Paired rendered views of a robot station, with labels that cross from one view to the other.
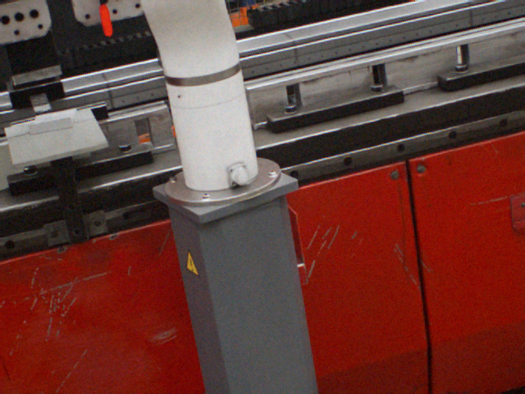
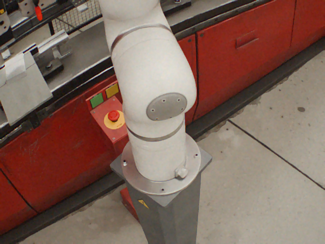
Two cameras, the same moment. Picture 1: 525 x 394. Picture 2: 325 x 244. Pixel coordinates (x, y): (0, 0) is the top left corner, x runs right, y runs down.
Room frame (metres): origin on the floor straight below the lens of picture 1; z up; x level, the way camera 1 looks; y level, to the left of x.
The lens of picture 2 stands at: (1.31, 0.20, 1.90)
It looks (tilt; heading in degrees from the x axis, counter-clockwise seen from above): 55 degrees down; 343
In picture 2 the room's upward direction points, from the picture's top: 7 degrees counter-clockwise
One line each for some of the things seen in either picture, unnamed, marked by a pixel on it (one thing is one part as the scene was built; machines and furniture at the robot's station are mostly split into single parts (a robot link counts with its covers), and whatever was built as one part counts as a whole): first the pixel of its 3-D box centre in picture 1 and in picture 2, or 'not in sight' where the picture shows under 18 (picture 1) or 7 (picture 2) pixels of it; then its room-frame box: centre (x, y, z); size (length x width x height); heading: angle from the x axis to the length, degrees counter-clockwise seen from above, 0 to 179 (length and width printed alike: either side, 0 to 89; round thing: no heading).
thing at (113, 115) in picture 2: not in sight; (114, 117); (2.13, 0.10, 0.79); 0.04 x 0.04 x 0.04
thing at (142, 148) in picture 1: (80, 169); (28, 83); (2.35, 0.37, 0.89); 0.30 x 0.05 x 0.03; 102
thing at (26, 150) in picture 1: (54, 137); (19, 85); (2.25, 0.39, 1.00); 0.26 x 0.18 x 0.01; 12
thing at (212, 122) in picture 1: (213, 130); (157, 141); (1.81, 0.06, 1.09); 0.19 x 0.19 x 0.18
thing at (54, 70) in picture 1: (33, 57); (1, 38); (2.40, 0.42, 1.13); 0.10 x 0.02 x 0.10; 102
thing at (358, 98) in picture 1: (335, 108); (156, 12); (2.46, -0.18, 0.89); 0.30 x 0.05 x 0.03; 102
